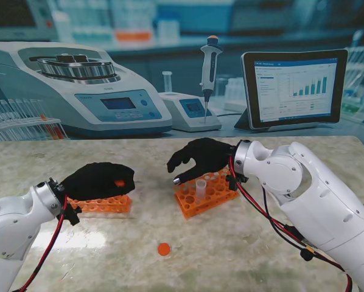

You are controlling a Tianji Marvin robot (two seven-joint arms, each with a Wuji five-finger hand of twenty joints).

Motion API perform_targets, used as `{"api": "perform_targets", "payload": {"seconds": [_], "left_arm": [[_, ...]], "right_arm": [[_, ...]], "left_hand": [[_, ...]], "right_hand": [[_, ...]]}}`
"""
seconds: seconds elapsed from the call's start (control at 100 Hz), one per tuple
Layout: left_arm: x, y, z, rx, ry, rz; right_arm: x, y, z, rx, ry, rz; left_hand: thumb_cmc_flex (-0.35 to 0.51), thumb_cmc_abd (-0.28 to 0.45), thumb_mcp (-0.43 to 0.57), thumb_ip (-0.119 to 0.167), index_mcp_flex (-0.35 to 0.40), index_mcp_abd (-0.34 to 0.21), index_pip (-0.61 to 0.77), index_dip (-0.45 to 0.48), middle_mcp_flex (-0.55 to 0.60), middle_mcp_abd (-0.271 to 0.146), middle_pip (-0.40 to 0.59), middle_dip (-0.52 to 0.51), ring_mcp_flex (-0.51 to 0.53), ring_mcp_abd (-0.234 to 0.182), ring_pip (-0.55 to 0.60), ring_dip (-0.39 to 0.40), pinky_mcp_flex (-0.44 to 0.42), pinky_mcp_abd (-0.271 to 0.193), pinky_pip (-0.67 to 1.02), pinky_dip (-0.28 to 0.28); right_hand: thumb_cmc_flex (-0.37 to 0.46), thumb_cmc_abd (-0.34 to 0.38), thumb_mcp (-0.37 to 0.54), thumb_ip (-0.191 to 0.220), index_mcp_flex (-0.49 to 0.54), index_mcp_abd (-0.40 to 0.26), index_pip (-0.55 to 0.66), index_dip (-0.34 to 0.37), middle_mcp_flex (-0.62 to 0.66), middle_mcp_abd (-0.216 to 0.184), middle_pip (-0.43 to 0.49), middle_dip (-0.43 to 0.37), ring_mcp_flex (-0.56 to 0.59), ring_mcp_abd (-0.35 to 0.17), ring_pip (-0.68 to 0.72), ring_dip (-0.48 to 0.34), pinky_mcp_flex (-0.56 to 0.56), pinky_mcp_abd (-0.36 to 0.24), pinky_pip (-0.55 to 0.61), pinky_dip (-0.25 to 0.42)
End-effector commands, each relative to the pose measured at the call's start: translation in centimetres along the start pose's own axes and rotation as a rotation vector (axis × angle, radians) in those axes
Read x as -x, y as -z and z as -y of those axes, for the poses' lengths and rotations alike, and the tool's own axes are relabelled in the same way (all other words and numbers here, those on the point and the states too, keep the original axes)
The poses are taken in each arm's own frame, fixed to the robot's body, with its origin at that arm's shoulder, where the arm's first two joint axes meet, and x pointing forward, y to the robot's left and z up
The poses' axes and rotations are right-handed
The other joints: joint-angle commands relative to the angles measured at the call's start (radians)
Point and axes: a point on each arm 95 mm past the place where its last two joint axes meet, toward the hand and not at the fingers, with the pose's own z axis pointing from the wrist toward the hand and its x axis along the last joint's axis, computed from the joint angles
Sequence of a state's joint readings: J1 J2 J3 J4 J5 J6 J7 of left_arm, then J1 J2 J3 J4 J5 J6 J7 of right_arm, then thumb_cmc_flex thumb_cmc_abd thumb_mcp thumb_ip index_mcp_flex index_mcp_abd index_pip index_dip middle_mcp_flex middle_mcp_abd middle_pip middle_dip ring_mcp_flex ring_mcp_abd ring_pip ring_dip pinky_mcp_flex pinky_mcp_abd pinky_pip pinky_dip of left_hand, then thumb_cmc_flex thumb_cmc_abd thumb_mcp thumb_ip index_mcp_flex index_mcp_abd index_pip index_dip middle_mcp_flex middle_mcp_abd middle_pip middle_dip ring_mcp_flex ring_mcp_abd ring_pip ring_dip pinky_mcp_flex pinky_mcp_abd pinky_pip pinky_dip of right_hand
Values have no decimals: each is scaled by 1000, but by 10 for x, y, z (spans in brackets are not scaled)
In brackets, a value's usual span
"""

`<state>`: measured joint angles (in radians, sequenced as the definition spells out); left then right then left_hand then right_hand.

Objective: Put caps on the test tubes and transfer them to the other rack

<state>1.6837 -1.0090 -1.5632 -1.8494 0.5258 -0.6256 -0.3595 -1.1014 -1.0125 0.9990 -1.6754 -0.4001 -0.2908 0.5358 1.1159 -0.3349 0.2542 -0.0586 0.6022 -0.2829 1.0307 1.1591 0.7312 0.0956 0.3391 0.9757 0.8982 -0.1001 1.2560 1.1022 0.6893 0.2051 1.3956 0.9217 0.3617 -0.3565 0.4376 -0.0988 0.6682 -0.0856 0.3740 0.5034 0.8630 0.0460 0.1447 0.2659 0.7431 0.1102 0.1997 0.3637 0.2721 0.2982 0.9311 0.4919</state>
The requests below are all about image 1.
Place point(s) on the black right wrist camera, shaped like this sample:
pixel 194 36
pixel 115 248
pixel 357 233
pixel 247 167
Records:
pixel 236 182

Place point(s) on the clear plastic test tube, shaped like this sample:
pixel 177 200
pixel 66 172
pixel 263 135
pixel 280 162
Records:
pixel 201 188

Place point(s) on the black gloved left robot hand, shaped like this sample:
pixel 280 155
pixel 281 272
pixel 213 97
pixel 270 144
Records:
pixel 93 182

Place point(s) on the printed laboratory backdrop poster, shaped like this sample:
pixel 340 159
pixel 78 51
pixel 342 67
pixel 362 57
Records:
pixel 182 61

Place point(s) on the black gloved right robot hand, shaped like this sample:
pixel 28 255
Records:
pixel 209 155

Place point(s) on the orange screw cap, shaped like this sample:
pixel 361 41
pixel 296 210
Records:
pixel 119 183
pixel 163 248

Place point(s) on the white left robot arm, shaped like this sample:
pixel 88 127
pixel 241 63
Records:
pixel 14 222

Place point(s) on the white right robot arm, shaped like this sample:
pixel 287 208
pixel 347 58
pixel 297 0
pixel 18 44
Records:
pixel 316 197

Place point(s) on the orange test tube rack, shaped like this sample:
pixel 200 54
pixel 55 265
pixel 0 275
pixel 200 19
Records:
pixel 212 197
pixel 109 204

